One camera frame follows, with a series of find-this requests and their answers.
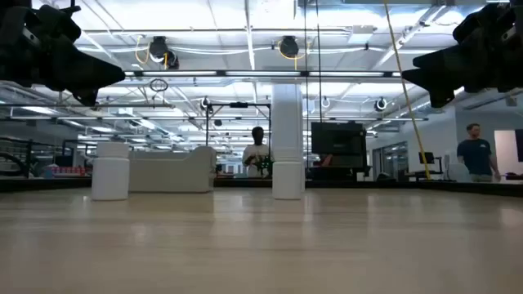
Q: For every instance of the long rig light bar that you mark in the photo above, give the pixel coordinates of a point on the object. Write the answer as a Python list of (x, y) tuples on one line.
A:
[(261, 74)]

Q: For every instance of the black aluminium table frame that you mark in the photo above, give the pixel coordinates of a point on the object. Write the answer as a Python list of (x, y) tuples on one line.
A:
[(367, 185)]

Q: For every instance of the white pill bottle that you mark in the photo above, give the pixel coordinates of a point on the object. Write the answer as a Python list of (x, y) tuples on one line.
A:
[(288, 181), (110, 175)]

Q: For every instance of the black low cabinet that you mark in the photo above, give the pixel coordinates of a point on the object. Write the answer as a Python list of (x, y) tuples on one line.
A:
[(339, 173)]

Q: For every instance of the white board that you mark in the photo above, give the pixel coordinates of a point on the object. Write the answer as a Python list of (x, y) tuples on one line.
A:
[(506, 151)]

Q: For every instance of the black metal railing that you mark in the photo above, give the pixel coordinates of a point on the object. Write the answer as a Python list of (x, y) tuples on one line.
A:
[(28, 159)]

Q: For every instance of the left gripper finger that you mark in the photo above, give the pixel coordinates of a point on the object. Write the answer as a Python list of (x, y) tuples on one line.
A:
[(88, 100), (86, 75)]

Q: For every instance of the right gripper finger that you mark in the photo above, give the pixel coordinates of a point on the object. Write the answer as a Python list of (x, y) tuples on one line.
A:
[(437, 83), (441, 57)]

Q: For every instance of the black wall screen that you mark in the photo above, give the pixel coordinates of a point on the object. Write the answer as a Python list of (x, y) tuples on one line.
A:
[(519, 145)]

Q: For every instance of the black metal frame stand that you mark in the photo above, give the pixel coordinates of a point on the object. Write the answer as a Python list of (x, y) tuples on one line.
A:
[(239, 105)]

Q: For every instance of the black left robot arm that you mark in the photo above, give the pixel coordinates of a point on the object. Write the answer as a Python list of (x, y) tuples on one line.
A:
[(10, 3)]

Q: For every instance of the person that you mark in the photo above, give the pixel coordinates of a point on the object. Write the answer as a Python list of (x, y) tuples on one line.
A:
[(476, 155), (255, 153)]

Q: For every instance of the row of red boxes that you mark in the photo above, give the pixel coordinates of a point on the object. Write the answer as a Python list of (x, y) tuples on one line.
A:
[(69, 170)]

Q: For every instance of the dark green leafy object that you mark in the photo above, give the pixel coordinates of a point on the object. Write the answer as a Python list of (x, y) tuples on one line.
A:
[(265, 165)]

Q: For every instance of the small black desk monitor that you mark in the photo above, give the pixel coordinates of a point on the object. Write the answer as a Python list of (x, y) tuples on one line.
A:
[(427, 157)]

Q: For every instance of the grey plastic basket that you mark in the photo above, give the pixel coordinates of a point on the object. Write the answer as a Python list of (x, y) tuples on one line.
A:
[(171, 171)]

